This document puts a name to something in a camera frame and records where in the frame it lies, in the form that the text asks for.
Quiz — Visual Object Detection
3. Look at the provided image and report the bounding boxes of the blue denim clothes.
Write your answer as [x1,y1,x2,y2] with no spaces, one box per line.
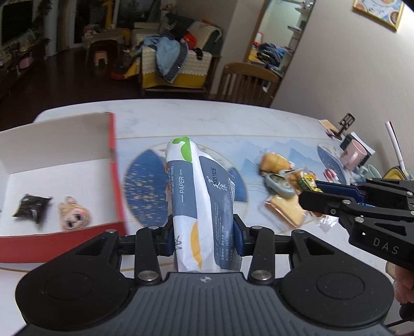
[144,36,190,83]

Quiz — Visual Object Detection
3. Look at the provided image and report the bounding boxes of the dark green box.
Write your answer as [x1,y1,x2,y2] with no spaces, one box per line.
[340,132,376,162]

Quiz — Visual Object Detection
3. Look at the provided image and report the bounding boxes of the dark tv cabinet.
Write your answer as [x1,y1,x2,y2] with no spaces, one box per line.
[0,42,49,94]

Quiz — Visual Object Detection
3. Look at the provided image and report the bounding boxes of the doll face plush charm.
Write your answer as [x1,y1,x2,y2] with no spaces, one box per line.
[57,196,92,231]

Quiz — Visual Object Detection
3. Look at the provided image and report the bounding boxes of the person's right hand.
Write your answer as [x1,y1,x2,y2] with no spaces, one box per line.
[385,261,414,305]

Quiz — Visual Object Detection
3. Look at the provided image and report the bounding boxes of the beige card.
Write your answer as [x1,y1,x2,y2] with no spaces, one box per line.
[318,119,340,133]

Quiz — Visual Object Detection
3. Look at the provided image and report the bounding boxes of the black cable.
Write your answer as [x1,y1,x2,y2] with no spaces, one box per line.
[386,304,414,327]

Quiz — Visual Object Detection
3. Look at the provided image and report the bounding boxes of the yellow framed picture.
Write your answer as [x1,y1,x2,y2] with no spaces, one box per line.
[352,0,405,32]

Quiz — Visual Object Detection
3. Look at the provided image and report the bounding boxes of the pale green mug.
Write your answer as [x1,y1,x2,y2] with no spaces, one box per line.
[357,164,382,182]

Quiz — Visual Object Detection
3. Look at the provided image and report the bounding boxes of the black snack packet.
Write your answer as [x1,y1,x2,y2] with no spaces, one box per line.
[12,194,53,224]

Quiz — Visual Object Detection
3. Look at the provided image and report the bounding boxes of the pink mug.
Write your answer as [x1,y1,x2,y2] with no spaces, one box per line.
[339,140,369,171]

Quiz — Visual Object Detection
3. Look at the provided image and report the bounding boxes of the red cardboard box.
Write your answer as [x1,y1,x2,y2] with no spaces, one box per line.
[0,112,127,264]

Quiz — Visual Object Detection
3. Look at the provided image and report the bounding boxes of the sofa with yellow cover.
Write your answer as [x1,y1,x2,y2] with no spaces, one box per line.
[139,19,224,95]

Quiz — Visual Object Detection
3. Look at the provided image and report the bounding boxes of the wooden door frame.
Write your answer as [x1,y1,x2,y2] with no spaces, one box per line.
[247,0,316,78]

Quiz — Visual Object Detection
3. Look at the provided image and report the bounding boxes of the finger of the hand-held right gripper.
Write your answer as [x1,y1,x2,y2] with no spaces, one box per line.
[315,178,413,207]
[298,190,366,224]

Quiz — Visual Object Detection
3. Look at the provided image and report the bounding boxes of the white blue tissue pack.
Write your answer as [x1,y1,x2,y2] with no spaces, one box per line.
[165,136,243,274]

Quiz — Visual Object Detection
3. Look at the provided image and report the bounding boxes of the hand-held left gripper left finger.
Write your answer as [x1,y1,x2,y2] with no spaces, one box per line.
[76,218,177,284]

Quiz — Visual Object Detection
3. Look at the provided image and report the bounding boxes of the wooden chair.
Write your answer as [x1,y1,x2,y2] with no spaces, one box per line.
[216,62,280,108]

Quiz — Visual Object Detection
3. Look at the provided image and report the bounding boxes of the green yellow snack packet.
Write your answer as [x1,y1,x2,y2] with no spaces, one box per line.
[286,168,324,194]

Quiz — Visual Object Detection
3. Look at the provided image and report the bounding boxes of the television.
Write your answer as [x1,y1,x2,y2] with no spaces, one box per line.
[0,0,34,46]

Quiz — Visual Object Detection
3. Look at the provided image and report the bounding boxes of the black phone stand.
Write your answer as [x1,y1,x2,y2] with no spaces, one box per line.
[333,113,356,140]

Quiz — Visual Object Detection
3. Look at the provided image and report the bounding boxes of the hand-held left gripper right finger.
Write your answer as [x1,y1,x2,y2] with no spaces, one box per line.
[232,214,320,282]

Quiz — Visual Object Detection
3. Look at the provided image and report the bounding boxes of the wrapped yellow bread bun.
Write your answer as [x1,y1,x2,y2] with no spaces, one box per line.
[260,153,293,175]

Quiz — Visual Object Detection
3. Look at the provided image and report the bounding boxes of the grey green digital timer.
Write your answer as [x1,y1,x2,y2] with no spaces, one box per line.
[264,173,296,197]

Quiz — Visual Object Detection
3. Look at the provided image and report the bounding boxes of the yellow black case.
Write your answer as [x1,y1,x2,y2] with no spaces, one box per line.
[383,166,414,181]

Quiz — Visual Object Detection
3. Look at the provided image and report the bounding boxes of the wrapped toast slices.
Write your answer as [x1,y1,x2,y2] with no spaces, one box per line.
[263,193,311,227]

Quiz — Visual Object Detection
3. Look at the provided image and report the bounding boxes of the white stick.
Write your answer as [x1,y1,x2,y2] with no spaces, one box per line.
[385,121,406,170]

